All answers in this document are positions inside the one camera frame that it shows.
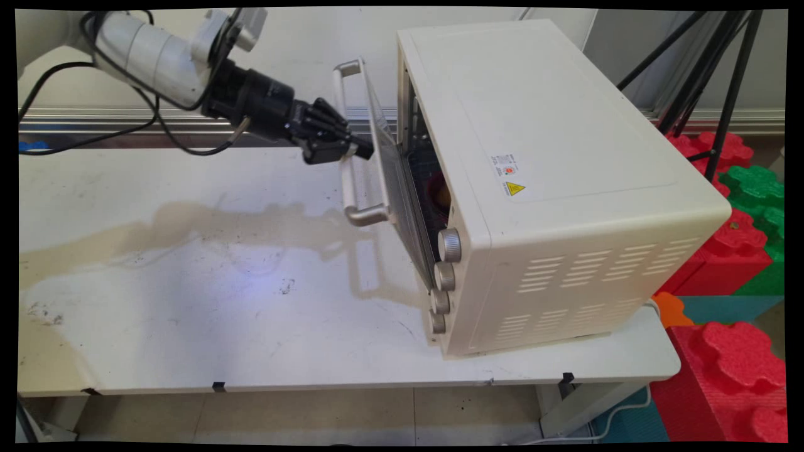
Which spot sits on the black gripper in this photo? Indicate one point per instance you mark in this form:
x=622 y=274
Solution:
x=264 y=103

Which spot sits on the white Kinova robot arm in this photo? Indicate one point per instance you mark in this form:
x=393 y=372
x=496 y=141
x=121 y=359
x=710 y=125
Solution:
x=144 y=53

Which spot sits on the red bowl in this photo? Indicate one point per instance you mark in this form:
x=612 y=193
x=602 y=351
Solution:
x=433 y=188

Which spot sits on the orange round food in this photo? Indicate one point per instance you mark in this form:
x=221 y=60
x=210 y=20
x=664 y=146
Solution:
x=444 y=197

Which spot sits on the large silver oven knob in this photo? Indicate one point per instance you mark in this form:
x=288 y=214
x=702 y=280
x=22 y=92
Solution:
x=450 y=245

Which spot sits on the white label sticker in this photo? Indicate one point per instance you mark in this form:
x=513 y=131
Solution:
x=504 y=164

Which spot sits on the yellow warning triangle sticker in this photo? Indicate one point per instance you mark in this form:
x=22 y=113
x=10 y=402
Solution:
x=514 y=188

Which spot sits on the small silver oven knob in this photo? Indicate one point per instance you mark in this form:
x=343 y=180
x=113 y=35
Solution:
x=438 y=322

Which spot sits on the cream toaster oven body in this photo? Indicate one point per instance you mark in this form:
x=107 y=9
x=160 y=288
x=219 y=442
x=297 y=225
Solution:
x=565 y=188

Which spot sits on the blue object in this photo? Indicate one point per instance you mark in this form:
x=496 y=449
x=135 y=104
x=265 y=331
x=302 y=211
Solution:
x=32 y=146

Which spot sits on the white table leg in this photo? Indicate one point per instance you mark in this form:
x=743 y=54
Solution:
x=584 y=405

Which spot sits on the orange foam block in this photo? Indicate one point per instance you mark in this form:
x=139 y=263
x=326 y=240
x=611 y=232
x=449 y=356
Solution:
x=671 y=311

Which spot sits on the black tripod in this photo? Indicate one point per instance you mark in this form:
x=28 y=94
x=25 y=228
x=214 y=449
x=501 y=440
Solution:
x=732 y=94

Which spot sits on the medium red foam block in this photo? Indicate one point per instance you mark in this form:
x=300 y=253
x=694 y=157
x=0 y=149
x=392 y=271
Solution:
x=735 y=251

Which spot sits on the green foam block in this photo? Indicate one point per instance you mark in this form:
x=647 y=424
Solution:
x=754 y=185

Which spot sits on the teal foam mat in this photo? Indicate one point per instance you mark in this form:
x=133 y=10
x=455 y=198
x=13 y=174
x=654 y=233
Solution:
x=722 y=307

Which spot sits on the large red foam block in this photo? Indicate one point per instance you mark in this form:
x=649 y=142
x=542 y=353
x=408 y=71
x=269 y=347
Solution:
x=728 y=376

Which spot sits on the aluminium rail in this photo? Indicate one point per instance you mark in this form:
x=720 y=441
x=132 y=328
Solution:
x=81 y=119

